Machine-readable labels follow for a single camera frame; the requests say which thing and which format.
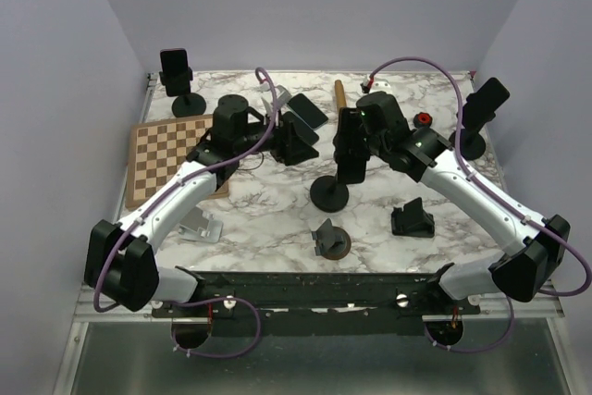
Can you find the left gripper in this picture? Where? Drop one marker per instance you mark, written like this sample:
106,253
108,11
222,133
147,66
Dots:
289,148

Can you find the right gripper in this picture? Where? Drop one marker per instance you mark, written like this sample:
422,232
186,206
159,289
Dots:
335,134

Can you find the teal phone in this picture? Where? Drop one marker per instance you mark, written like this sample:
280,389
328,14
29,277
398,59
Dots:
301,106

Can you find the black pole stand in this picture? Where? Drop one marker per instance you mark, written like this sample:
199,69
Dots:
328,194
471,143
186,103

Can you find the black phone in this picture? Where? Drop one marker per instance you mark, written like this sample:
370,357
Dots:
301,128

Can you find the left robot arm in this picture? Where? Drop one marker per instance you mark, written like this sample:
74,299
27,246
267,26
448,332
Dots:
121,261

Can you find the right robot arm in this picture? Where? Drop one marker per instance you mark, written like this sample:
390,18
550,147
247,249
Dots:
529,243

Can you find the round wooden base stand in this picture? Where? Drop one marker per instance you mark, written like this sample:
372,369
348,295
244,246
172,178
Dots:
331,242

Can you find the black folding stand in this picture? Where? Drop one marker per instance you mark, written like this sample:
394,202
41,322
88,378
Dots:
412,220

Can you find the silver phone stand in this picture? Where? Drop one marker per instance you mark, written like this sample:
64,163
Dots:
199,225

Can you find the wooden rolling pin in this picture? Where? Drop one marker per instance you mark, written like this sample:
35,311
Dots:
340,95

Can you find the red black knob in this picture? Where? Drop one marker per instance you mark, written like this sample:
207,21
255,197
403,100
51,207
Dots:
422,120

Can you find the wooden chessboard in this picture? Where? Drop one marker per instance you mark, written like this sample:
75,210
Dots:
156,151

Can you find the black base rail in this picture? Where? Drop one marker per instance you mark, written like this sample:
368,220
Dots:
324,304

